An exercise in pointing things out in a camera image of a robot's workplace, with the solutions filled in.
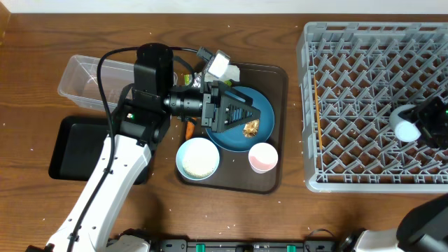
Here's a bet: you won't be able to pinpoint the orange carrot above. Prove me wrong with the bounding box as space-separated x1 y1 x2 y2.
185 121 195 141

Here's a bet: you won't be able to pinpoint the light blue cup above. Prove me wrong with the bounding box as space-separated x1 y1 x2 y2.
389 104 421 142

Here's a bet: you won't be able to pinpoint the brown food scraps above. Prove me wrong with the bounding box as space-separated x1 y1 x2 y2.
243 119 260 138

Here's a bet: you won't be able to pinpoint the blue plate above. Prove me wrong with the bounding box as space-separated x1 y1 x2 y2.
206 86 275 152

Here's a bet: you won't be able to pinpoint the pink cup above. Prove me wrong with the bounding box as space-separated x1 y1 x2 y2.
248 143 279 174

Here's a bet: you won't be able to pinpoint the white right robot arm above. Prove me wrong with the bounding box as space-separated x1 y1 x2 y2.
335 97 447 252

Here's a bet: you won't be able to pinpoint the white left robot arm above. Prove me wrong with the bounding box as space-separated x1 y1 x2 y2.
45 43 260 251

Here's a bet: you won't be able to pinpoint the grey dishwasher rack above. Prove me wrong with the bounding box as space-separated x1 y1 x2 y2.
296 22 447 193

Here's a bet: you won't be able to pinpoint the black waste bin tray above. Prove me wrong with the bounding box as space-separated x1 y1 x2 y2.
48 115 151 186

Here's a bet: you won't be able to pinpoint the crumpled foil snack wrapper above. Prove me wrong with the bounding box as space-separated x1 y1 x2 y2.
183 72 233 88

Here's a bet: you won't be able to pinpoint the crumpled white tissue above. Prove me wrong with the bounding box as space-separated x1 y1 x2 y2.
204 65 240 82

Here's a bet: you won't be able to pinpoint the light blue rice bowl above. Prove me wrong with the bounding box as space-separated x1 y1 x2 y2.
176 138 220 181

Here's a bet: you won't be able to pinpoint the brown serving tray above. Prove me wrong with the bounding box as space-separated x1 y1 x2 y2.
176 63 288 194

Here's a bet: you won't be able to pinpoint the wooden chopstick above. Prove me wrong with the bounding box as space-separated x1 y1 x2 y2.
313 75 323 151

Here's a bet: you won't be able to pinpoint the clear plastic container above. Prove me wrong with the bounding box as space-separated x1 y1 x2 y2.
57 54 179 113

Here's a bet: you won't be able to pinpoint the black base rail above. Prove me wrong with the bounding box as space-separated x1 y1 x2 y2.
104 227 351 252

